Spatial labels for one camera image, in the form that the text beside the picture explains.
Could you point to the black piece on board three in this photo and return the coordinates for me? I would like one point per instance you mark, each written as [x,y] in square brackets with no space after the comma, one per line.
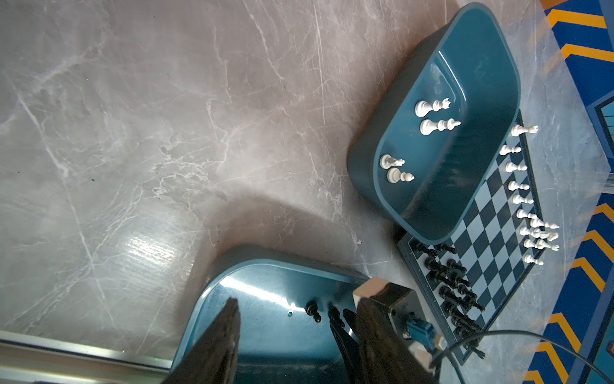
[457,279]

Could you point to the white pawn one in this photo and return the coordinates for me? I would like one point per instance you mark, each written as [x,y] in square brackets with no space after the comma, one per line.
[506,150]

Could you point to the black piece on board nine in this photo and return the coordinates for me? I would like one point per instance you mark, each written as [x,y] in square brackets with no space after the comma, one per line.
[469,302]

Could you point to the white piece in tray two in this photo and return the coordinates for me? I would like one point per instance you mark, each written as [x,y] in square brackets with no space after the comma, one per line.
[428,126]

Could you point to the black piece in tray four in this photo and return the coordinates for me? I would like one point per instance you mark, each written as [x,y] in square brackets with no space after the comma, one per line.
[311,309]

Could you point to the white piece in tray three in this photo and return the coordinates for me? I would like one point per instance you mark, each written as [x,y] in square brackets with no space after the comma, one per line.
[387,161]

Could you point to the black piece on board ten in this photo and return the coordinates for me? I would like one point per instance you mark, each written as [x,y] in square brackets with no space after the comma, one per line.
[452,312]

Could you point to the white rook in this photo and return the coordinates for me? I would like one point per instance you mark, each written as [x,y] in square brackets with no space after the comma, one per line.
[518,130]
[542,244]

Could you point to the black piece on board four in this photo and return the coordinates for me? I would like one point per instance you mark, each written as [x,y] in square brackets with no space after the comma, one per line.
[423,249]

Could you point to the teal tray with black pieces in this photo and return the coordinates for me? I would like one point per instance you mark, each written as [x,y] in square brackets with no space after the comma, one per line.
[279,342]

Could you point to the white bishop on board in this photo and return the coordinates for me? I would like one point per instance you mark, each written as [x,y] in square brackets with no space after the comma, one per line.
[540,223]

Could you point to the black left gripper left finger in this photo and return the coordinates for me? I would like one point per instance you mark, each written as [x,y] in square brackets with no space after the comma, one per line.
[214,357]

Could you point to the white pawn two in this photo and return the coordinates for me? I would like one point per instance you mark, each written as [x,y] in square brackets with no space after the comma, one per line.
[512,167]

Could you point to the black piece in tray five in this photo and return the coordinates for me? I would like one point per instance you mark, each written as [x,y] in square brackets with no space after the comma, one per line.
[335,316]

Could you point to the black piece on board eight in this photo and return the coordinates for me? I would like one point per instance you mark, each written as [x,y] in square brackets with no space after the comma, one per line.
[447,294]

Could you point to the black piece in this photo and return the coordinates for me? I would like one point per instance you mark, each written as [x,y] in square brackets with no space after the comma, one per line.
[335,316]
[457,279]
[452,312]
[435,266]
[454,264]
[311,309]
[423,249]
[447,294]
[469,302]
[463,333]
[466,323]
[444,247]
[473,346]
[465,290]
[438,277]

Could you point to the white pawn five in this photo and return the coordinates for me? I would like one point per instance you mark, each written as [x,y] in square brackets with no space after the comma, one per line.
[522,214]

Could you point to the white pawn three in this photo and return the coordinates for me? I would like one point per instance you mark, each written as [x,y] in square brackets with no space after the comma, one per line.
[513,185]

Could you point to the black piece on board seven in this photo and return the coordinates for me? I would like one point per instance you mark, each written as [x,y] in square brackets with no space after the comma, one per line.
[465,290]

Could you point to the black piece on board two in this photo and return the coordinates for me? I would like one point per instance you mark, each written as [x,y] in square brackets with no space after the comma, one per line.
[454,264]

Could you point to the black and silver chessboard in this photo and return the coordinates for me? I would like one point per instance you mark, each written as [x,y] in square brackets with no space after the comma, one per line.
[487,240]

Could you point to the white piece in tray one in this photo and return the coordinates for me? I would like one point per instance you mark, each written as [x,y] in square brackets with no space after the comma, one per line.
[422,108]

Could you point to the black piece on board one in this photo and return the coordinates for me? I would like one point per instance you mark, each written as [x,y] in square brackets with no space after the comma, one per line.
[444,247]

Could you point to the white pawn four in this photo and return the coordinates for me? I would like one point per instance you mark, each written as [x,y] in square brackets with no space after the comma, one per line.
[518,199]

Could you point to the white pawn seven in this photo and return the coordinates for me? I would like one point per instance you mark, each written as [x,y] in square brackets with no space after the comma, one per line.
[528,243]

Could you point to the teal tray with white pieces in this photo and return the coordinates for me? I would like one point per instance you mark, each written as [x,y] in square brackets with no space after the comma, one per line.
[426,149]

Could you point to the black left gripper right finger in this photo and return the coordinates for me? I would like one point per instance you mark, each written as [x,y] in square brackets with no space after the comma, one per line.
[383,357]

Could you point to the black piece on board five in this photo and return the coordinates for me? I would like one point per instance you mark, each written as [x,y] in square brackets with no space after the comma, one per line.
[435,266]

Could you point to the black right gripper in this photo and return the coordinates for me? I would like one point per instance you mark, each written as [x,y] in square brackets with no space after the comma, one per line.
[400,306]

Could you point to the white pawn six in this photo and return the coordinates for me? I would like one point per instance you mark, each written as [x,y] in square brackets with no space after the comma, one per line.
[527,231]

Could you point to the white piece in tray four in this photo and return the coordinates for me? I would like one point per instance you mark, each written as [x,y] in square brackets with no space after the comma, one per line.
[394,175]

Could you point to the white rook far left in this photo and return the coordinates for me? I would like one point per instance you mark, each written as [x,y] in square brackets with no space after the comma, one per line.
[518,130]

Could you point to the black piece on board six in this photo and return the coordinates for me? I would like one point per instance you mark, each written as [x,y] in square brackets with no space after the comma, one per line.
[438,277]

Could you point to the white pawn eight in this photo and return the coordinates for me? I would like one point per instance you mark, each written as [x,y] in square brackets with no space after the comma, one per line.
[529,259]

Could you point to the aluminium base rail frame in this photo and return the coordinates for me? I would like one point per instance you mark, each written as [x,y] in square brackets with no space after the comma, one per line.
[31,359]

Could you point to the white rook far right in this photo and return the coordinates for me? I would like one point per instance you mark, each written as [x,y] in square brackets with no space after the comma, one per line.
[542,244]

